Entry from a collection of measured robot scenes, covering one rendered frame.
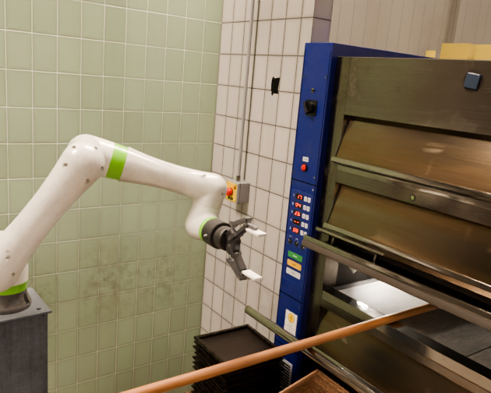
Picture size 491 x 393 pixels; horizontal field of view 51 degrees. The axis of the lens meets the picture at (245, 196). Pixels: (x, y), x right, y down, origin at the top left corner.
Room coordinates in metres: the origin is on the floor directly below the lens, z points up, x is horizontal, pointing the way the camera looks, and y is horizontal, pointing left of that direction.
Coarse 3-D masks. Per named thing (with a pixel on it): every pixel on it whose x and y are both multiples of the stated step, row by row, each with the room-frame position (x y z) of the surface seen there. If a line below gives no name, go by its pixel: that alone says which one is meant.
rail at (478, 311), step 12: (312, 240) 1.86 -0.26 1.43; (336, 252) 1.75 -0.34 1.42; (348, 252) 1.72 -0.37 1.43; (372, 264) 1.62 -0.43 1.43; (396, 276) 1.54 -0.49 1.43; (420, 288) 1.47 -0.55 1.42; (432, 288) 1.45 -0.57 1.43; (444, 300) 1.40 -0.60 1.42; (456, 300) 1.38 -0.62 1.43; (480, 312) 1.32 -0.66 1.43
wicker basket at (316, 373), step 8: (312, 376) 1.91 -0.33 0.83; (320, 376) 1.91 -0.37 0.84; (296, 384) 1.86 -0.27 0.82; (304, 384) 1.89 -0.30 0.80; (312, 384) 1.91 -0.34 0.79; (320, 384) 1.89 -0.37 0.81; (328, 384) 1.86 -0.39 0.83; (336, 384) 1.83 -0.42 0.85; (280, 392) 1.82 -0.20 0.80; (288, 392) 1.84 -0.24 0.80; (296, 392) 1.87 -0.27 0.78; (304, 392) 1.89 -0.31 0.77; (312, 392) 1.91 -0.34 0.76; (320, 392) 1.88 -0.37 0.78; (328, 392) 1.85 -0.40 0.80; (336, 392) 1.82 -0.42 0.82; (344, 392) 1.79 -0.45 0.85
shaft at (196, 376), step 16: (368, 320) 1.67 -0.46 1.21; (384, 320) 1.70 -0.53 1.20; (320, 336) 1.53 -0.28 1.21; (336, 336) 1.56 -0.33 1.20; (256, 352) 1.40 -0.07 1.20; (272, 352) 1.41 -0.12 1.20; (288, 352) 1.44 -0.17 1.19; (208, 368) 1.29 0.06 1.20; (224, 368) 1.31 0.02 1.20; (240, 368) 1.34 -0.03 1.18; (160, 384) 1.20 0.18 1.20; (176, 384) 1.22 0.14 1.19
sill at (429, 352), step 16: (336, 304) 1.92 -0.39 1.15; (352, 304) 1.87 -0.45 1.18; (400, 336) 1.67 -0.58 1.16; (416, 336) 1.64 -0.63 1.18; (432, 352) 1.56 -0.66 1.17; (448, 352) 1.55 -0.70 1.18; (448, 368) 1.51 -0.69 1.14; (464, 368) 1.47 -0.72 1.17; (480, 368) 1.46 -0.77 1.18; (480, 384) 1.42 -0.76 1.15
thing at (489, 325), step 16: (304, 240) 1.89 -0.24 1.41; (336, 256) 1.75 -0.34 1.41; (368, 256) 1.84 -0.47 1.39; (368, 272) 1.63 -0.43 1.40; (400, 272) 1.67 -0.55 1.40; (400, 288) 1.52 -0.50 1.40; (448, 288) 1.59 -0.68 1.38; (432, 304) 1.43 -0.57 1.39; (448, 304) 1.39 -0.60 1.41; (480, 304) 1.46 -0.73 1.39; (480, 320) 1.31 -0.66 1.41
